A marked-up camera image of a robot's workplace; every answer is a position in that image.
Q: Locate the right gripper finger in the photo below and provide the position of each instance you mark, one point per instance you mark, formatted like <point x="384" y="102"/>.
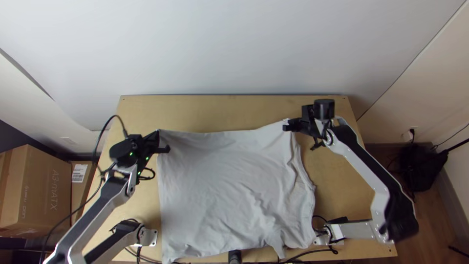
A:
<point x="290" y="127"/>

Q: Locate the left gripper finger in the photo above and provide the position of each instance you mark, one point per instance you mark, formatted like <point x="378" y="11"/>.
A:
<point x="155" y="137"/>
<point x="163" y="149"/>

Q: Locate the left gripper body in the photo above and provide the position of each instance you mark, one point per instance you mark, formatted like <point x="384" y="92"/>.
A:
<point x="148" y="148"/>

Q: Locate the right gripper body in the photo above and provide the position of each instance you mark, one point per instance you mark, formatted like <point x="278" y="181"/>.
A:
<point x="307" y="125"/>

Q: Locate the white t-shirt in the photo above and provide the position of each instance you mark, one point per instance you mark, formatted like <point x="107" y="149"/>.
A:
<point x="227" y="176"/>

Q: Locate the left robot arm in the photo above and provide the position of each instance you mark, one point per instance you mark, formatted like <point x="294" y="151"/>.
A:
<point x="110" y="194"/>

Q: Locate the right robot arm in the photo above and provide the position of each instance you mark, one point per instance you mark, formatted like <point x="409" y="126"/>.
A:
<point x="351" y="154"/>

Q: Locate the black bag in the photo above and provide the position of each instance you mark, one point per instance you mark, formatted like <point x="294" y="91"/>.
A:
<point x="421" y="167"/>

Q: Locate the large cardboard box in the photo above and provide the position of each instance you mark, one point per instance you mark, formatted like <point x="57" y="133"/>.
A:
<point x="33" y="190"/>

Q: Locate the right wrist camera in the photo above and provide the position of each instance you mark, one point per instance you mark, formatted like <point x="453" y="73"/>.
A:
<point x="307" y="111"/>

